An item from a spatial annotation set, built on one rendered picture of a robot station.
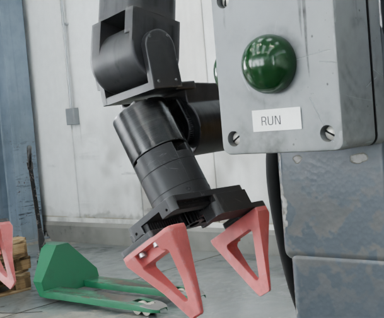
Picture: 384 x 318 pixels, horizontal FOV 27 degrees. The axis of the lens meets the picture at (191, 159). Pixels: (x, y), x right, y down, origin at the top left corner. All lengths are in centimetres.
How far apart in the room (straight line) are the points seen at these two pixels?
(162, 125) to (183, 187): 6
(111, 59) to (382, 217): 39
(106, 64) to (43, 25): 830
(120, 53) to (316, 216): 34
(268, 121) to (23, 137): 863
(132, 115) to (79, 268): 548
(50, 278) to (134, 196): 231
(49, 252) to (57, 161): 298
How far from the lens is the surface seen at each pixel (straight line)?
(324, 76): 39
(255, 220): 75
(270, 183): 49
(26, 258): 652
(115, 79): 76
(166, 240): 66
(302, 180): 45
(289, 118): 40
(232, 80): 42
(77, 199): 877
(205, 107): 78
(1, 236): 101
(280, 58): 39
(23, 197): 901
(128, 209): 819
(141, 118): 73
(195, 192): 70
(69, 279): 612
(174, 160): 72
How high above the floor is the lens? 126
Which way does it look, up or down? 3 degrees down
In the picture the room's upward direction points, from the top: 5 degrees counter-clockwise
